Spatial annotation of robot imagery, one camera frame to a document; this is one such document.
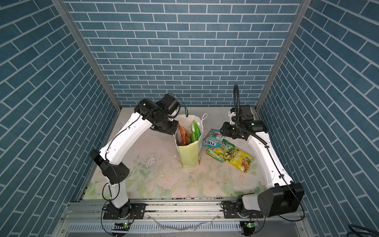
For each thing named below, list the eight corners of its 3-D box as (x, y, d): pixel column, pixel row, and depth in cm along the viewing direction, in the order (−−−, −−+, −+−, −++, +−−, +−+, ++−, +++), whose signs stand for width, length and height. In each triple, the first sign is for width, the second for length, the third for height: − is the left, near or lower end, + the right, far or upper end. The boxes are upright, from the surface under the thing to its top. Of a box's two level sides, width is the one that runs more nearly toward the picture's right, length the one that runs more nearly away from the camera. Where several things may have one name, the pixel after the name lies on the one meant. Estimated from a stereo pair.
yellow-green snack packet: (224, 160, 94) (224, 157, 92) (233, 147, 100) (234, 144, 98) (245, 174, 89) (246, 171, 86) (253, 159, 95) (254, 157, 92)
